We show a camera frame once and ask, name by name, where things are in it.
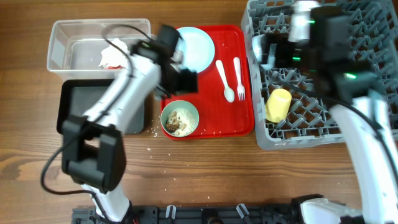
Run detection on light blue bowl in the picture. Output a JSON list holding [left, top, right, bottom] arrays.
[[252, 34, 267, 64]]

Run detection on green bowl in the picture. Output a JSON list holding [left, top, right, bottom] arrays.
[[160, 100, 199, 138]]

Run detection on light blue plate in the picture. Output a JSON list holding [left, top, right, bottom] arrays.
[[177, 27, 215, 73]]

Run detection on rice and food scraps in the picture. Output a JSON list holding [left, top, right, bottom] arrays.
[[165, 108, 198, 137]]

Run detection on yellow plastic cup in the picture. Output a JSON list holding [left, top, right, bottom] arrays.
[[265, 88, 292, 123]]

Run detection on white plastic spoon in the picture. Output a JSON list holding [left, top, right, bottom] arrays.
[[215, 60, 234, 103]]

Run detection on white plastic fork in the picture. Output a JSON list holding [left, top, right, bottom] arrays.
[[233, 57, 246, 101]]

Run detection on red snack wrapper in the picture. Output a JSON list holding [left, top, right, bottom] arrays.
[[104, 65, 124, 70]]

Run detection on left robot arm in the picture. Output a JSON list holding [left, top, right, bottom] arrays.
[[60, 37, 197, 223]]

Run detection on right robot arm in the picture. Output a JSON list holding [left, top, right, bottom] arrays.
[[253, 1, 397, 223]]

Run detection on grey dishwasher rack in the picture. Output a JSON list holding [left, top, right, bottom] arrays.
[[241, 0, 397, 150]]

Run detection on red serving tray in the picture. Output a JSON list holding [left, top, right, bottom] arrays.
[[160, 24, 254, 139]]

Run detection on black plastic tray bin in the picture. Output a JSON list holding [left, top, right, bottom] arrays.
[[56, 78, 146, 136]]

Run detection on clear plastic bin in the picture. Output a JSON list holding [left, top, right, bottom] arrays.
[[47, 18, 151, 81]]

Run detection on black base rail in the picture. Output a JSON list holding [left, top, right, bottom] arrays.
[[71, 203, 312, 224]]

